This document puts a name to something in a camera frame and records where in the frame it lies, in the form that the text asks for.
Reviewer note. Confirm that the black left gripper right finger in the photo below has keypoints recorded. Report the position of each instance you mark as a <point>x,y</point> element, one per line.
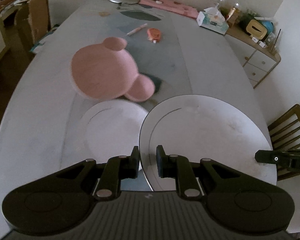
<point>180,169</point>

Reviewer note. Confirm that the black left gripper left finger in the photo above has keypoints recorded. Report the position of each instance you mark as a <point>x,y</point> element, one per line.
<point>111,173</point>

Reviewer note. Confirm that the white plate with rim line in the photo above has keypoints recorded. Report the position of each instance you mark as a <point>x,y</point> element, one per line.
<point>109,129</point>

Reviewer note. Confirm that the pink bear-shaped plate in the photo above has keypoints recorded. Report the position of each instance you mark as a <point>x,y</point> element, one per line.
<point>106,71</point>

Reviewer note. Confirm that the wooden chair right side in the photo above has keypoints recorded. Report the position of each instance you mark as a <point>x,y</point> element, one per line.
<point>285,135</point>

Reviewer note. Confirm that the wooden chair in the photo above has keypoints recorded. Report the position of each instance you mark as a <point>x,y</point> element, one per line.
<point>285,135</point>
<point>32,23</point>

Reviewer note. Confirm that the white drawer cabinet wooden top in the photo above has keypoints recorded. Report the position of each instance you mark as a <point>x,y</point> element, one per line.
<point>256,61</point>

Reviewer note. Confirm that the orange correction tape dispenser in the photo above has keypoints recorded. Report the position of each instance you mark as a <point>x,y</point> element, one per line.
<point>154,35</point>

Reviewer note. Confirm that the yellow tissue holder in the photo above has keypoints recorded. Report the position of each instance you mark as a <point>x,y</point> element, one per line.
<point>256,29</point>

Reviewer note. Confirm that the pink pen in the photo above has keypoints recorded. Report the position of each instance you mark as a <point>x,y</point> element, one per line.
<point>136,29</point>

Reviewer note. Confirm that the tissue box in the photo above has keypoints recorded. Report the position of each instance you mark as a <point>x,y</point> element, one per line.
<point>212,19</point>

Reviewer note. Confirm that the pink cloth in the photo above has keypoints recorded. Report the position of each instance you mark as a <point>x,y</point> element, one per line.
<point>172,6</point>

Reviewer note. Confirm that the glass jar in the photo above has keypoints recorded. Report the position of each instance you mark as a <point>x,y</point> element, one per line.
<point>230,9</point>

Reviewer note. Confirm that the wooden chair left side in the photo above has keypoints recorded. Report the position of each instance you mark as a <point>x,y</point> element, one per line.
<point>32,23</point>

